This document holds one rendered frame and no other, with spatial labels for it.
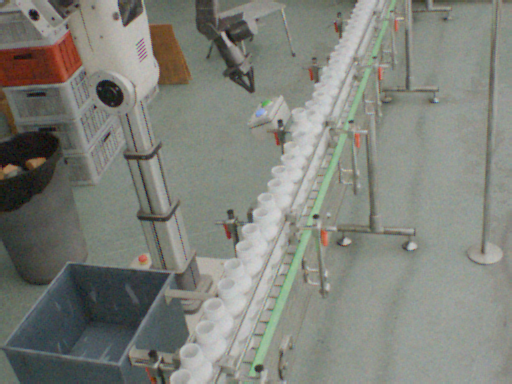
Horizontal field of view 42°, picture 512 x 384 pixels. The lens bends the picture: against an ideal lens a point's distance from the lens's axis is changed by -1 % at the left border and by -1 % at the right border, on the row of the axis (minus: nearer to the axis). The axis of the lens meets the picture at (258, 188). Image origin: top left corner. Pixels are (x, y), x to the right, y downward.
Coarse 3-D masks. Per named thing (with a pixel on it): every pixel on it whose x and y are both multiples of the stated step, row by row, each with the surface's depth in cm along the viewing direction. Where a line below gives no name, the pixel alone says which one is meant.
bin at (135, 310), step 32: (64, 288) 175; (96, 288) 179; (128, 288) 175; (160, 288) 172; (32, 320) 163; (64, 320) 176; (96, 320) 187; (128, 320) 183; (160, 320) 162; (32, 352) 150; (64, 352) 176; (96, 352) 178; (128, 352) 147; (160, 352) 147
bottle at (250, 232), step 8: (248, 224) 143; (248, 232) 144; (256, 232) 140; (248, 240) 141; (256, 240) 141; (264, 240) 144; (256, 248) 141; (264, 248) 142; (264, 256) 143; (264, 272) 145; (272, 272) 148
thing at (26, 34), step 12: (0, 0) 371; (12, 0) 383; (0, 12) 347; (12, 12) 345; (0, 24) 350; (12, 24) 349; (24, 24) 348; (0, 36) 354; (12, 36) 353; (24, 36) 352; (36, 36) 351; (48, 36) 349; (60, 36) 360; (0, 48) 358
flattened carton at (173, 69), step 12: (156, 24) 476; (168, 24) 474; (156, 36) 484; (168, 36) 481; (156, 48) 492; (168, 48) 489; (180, 48) 489; (156, 60) 500; (168, 60) 497; (180, 60) 495; (168, 72) 505; (180, 72) 502
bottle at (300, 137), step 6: (294, 132) 174; (300, 132) 174; (294, 138) 172; (300, 138) 172; (306, 138) 173; (300, 144) 172; (306, 144) 173; (300, 150) 173; (306, 150) 173; (312, 150) 175; (306, 156) 173; (306, 162) 174; (312, 162) 176; (312, 168) 177; (306, 174) 176; (312, 174) 177
